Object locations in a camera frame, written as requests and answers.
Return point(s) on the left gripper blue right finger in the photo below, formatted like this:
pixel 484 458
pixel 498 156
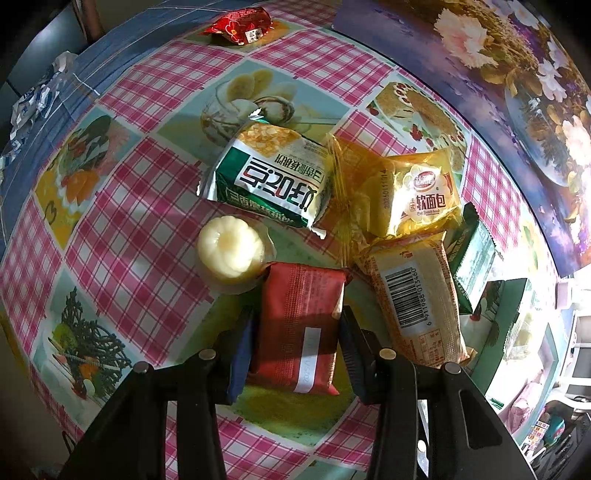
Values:
pixel 360 349

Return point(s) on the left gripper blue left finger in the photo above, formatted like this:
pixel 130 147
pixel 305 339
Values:
pixel 239 355

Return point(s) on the red box-shaped snack packet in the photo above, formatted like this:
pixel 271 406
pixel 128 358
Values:
pixel 297 332

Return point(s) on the orange barcode bread packet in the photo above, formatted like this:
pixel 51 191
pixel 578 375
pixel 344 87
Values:
pixel 416 292

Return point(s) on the cream jelly cup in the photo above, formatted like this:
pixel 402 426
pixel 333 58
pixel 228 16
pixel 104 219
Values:
pixel 232 253

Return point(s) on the yellow soft bread packet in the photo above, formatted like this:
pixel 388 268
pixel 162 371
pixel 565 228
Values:
pixel 391 197

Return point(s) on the green white cracker packet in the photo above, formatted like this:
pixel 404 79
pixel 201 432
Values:
pixel 275 172

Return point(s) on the red foil candy packet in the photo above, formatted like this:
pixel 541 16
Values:
pixel 243 26

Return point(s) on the white tray with green rim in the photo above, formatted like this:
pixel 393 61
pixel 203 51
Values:
pixel 514 351

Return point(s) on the pink checkered tablecloth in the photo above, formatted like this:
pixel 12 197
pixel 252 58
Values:
pixel 117 276

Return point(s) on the colourful cube box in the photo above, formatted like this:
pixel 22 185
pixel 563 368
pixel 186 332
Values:
pixel 536 435

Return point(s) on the floral painting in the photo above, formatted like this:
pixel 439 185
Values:
pixel 499 64

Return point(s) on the crumpled blue white wrapper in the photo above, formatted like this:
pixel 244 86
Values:
pixel 36 104

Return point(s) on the dark television screen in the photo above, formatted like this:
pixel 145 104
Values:
pixel 33 33

